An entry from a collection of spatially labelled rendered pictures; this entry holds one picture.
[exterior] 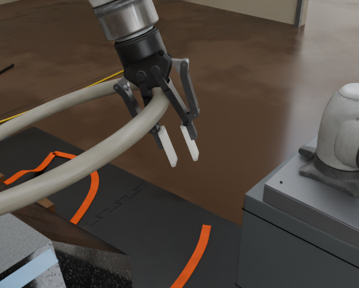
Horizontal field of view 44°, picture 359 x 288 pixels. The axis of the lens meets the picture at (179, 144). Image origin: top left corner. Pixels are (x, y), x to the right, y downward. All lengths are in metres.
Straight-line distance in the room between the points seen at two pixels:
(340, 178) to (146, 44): 0.80
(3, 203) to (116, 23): 0.30
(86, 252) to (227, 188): 1.59
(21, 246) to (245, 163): 2.01
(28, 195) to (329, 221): 0.86
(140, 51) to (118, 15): 0.06
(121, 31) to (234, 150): 2.43
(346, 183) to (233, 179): 1.52
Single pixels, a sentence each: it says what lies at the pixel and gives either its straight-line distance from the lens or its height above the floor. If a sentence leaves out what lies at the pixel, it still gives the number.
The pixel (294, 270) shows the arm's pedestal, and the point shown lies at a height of 0.61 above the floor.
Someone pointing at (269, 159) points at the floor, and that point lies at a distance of 3.00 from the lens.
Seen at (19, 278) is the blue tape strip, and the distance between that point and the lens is 1.11.
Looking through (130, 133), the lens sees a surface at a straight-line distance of 0.64.
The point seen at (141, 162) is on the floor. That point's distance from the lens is 2.93.
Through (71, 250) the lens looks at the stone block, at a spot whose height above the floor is 0.81.
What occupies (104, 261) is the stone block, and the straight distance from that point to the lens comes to 1.30.
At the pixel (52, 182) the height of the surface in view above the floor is 1.29.
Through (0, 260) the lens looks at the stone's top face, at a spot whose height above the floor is 0.87.
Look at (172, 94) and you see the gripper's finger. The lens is 0.73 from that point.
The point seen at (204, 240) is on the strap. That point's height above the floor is 0.02.
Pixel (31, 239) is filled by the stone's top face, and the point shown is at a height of 0.87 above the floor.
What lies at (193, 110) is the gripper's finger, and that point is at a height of 1.29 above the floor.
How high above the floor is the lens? 1.63
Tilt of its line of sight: 32 degrees down
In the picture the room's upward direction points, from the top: straight up
